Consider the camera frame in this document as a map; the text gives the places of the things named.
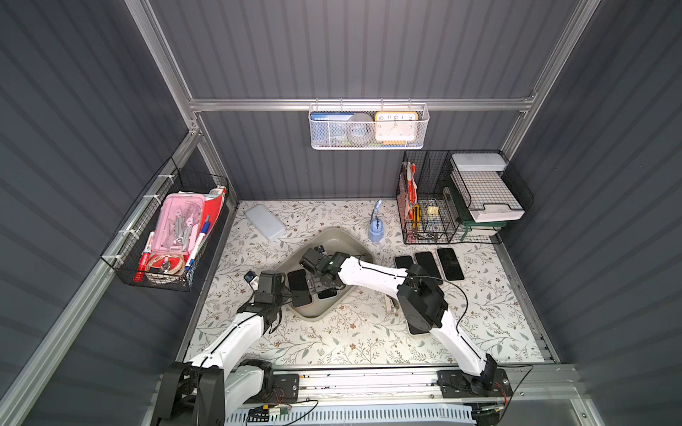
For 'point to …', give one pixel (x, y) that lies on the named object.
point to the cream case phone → (429, 262)
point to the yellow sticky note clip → (432, 210)
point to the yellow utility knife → (416, 216)
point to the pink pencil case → (178, 223)
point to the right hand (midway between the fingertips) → (327, 277)
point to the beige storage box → (333, 240)
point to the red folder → (412, 187)
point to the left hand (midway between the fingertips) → (281, 289)
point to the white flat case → (263, 218)
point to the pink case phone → (300, 295)
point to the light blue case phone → (327, 294)
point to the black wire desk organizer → (459, 196)
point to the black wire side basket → (130, 254)
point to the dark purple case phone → (403, 262)
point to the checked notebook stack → (487, 191)
